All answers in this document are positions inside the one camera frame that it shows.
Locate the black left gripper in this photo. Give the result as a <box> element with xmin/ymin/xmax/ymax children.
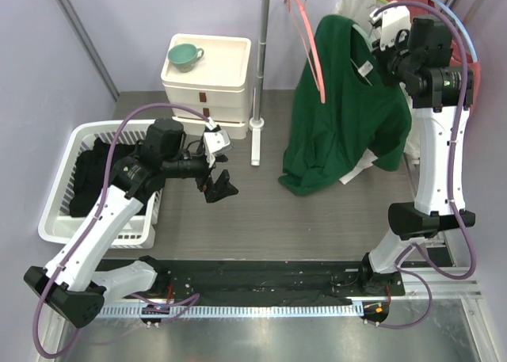
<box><xmin>162</xmin><ymin>147</ymin><xmax>238</xmax><ymax>201</ymax></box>

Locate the mint green hanger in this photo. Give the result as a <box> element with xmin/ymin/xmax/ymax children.
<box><xmin>350</xmin><ymin>23</ymin><xmax>375</xmax><ymax>86</ymax></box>

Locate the green t-shirt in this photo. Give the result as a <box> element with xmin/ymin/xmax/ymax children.
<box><xmin>278</xmin><ymin>15</ymin><xmax>412</xmax><ymax>196</ymax></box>

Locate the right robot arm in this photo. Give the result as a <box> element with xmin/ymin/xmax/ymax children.
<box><xmin>357</xmin><ymin>13</ymin><xmax>475</xmax><ymax>295</ymax></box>

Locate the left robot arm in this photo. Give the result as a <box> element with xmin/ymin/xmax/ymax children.
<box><xmin>24</xmin><ymin>119</ymin><xmax>238</xmax><ymax>329</ymax></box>

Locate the red t-shirt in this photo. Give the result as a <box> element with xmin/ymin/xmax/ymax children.
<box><xmin>388</xmin><ymin>0</ymin><xmax>482</xmax><ymax>109</ymax></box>

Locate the blue hanger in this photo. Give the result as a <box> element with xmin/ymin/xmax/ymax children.
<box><xmin>431</xmin><ymin>0</ymin><xmax>478</xmax><ymax>63</ymax></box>

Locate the white graphic t-shirt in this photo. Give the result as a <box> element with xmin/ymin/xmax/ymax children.
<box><xmin>334</xmin><ymin>0</ymin><xmax>420</xmax><ymax>185</ymax></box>

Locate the pink hanger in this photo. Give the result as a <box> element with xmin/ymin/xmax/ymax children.
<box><xmin>284</xmin><ymin>0</ymin><xmax>326</xmax><ymax>104</ymax></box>

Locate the black t-shirt in basket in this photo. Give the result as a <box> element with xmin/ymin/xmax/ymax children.
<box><xmin>69</xmin><ymin>138</ymin><xmax>163</xmax><ymax>218</ymax></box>

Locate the white drawer unit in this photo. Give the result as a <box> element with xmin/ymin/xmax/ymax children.
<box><xmin>160</xmin><ymin>33</ymin><xmax>253</xmax><ymax>139</ymax></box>

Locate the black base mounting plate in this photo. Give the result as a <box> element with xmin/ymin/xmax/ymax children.
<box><xmin>94</xmin><ymin>258</ymin><xmax>407</xmax><ymax>304</ymax></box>

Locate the teal cup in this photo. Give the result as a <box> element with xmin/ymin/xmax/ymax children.
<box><xmin>167</xmin><ymin>43</ymin><xmax>204</xmax><ymax>73</ymax></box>

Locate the white laundry basket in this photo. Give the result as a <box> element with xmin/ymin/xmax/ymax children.
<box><xmin>38</xmin><ymin>120</ymin><xmax>162</xmax><ymax>250</ymax></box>

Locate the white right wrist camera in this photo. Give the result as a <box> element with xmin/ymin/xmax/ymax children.
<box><xmin>369</xmin><ymin>6</ymin><xmax>411</xmax><ymax>51</ymax></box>

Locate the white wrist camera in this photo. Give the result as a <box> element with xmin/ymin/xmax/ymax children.
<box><xmin>369</xmin><ymin>6</ymin><xmax>411</xmax><ymax>51</ymax></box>
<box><xmin>202</xmin><ymin>118</ymin><xmax>232</xmax><ymax>167</ymax></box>

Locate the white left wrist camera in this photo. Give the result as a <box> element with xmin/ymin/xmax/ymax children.
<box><xmin>202</xmin><ymin>118</ymin><xmax>232</xmax><ymax>167</ymax></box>

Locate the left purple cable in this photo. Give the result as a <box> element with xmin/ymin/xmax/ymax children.
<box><xmin>33</xmin><ymin>102</ymin><xmax>219</xmax><ymax>358</ymax></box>

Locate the purple cable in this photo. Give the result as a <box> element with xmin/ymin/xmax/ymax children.
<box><xmin>33</xmin><ymin>102</ymin><xmax>219</xmax><ymax>358</ymax></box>
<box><xmin>370</xmin><ymin>1</ymin><xmax>478</xmax><ymax>330</ymax></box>

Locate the perforated white cable duct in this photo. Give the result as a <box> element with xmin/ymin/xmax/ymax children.
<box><xmin>97</xmin><ymin>302</ymin><xmax>364</xmax><ymax>319</ymax></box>

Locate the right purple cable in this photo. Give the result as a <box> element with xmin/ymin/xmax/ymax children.
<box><xmin>370</xmin><ymin>1</ymin><xmax>478</xmax><ymax>330</ymax></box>

